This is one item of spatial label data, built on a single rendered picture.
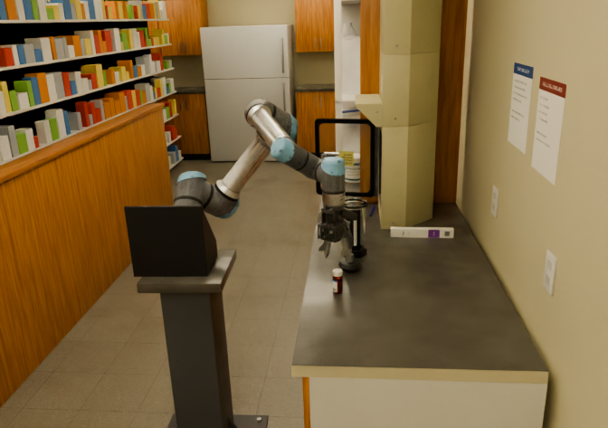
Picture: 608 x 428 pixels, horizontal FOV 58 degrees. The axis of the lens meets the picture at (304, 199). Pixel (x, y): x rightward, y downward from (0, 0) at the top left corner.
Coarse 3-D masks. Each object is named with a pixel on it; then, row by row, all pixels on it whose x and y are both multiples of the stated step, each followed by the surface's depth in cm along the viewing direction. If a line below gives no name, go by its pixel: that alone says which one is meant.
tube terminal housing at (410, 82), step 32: (384, 64) 225; (416, 64) 227; (384, 96) 229; (416, 96) 232; (384, 128) 234; (416, 128) 236; (384, 160) 238; (416, 160) 241; (384, 192) 243; (416, 192) 247; (384, 224) 248
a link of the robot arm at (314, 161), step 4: (312, 156) 180; (308, 160) 178; (312, 160) 179; (316, 160) 180; (320, 160) 181; (308, 164) 178; (312, 164) 179; (316, 164) 180; (304, 168) 179; (308, 168) 179; (312, 168) 180; (316, 168) 179; (300, 172) 181; (304, 172) 180; (308, 172) 180; (312, 172) 180; (316, 172) 179; (308, 176) 183; (312, 176) 182; (316, 176) 179; (316, 180) 182
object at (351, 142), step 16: (320, 128) 272; (336, 128) 270; (352, 128) 268; (368, 128) 266; (320, 144) 274; (336, 144) 272; (352, 144) 270; (368, 144) 268; (352, 160) 273; (368, 160) 271; (352, 176) 276; (368, 176) 273
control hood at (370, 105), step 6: (360, 96) 254; (366, 96) 253; (372, 96) 253; (378, 96) 252; (360, 102) 235; (366, 102) 235; (372, 102) 234; (378, 102) 234; (360, 108) 232; (366, 108) 231; (372, 108) 231; (378, 108) 231; (366, 114) 232; (372, 114) 232; (378, 114) 232; (372, 120) 233; (378, 120) 233; (378, 126) 233
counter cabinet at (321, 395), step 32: (320, 384) 154; (352, 384) 153; (384, 384) 152; (416, 384) 151; (448, 384) 150; (480, 384) 150; (512, 384) 149; (544, 384) 148; (320, 416) 158; (352, 416) 157; (384, 416) 156; (416, 416) 155; (448, 416) 154; (480, 416) 153; (512, 416) 152
